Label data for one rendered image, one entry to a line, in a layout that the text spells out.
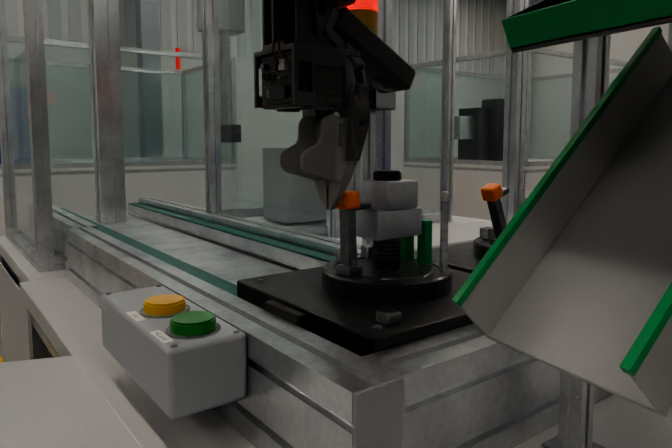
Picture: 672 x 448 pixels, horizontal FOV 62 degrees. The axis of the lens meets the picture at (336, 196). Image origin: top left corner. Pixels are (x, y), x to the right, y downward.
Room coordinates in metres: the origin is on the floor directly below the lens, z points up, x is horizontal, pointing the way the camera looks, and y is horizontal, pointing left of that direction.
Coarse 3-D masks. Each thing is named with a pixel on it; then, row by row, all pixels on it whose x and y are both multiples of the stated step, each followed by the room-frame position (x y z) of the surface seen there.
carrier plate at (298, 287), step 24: (240, 288) 0.61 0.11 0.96; (264, 288) 0.58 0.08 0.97; (288, 288) 0.58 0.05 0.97; (312, 288) 0.58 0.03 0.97; (456, 288) 0.58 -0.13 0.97; (312, 312) 0.50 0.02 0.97; (336, 312) 0.50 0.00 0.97; (360, 312) 0.50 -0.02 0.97; (408, 312) 0.50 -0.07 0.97; (432, 312) 0.50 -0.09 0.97; (456, 312) 0.50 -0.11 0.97; (336, 336) 0.47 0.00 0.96; (360, 336) 0.44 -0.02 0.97; (384, 336) 0.44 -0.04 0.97; (408, 336) 0.45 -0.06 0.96
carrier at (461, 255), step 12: (480, 228) 0.78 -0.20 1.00; (492, 228) 0.78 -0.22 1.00; (480, 240) 0.76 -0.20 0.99; (492, 240) 0.72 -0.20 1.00; (432, 252) 0.78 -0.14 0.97; (456, 252) 0.78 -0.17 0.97; (468, 252) 0.78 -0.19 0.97; (480, 252) 0.73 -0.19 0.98; (456, 264) 0.70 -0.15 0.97; (468, 264) 0.70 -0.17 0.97
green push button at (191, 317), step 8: (184, 312) 0.49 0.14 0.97; (192, 312) 0.49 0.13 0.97; (200, 312) 0.49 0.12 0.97; (208, 312) 0.49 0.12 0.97; (176, 320) 0.47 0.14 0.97; (184, 320) 0.47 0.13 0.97; (192, 320) 0.47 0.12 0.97; (200, 320) 0.47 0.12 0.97; (208, 320) 0.47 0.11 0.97; (176, 328) 0.46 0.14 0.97; (184, 328) 0.46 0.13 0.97; (192, 328) 0.46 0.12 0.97; (200, 328) 0.46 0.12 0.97; (208, 328) 0.47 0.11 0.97
